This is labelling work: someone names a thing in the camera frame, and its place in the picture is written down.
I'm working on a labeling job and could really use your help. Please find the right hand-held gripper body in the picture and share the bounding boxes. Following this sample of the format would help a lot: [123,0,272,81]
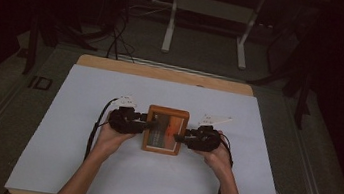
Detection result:
[186,111,234,156]

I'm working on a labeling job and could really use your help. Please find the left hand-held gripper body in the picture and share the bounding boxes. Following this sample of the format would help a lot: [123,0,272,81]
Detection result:
[106,92,152,138]

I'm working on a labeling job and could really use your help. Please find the wooden picture frame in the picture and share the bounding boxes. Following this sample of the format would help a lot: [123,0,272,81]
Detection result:
[140,103,192,158]

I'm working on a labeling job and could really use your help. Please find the person's left hand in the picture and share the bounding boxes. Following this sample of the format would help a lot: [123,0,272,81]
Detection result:
[90,109,141,169]

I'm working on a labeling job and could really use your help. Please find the person's right hand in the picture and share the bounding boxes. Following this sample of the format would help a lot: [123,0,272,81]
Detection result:
[192,128,239,184]

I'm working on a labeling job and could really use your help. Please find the wooden table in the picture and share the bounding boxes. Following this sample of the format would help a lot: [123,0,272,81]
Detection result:
[6,46,298,194]

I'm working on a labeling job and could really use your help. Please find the white table mat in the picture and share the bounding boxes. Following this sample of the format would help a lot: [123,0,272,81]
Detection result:
[3,56,300,194]

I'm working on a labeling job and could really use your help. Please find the black stand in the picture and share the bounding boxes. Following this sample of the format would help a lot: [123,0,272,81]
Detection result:
[241,0,326,132]
[21,0,104,85]

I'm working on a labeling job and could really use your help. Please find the white power strip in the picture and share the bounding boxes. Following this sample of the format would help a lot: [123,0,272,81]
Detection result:
[127,0,175,10]

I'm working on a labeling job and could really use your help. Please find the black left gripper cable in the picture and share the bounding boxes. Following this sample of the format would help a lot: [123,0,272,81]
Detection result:
[83,94,121,166]

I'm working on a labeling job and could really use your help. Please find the black floor cables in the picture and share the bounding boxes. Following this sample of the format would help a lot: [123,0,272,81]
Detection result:
[104,7,143,64]

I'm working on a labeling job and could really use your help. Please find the white metal desk frame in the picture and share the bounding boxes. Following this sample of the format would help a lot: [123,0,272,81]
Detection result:
[159,0,267,73]

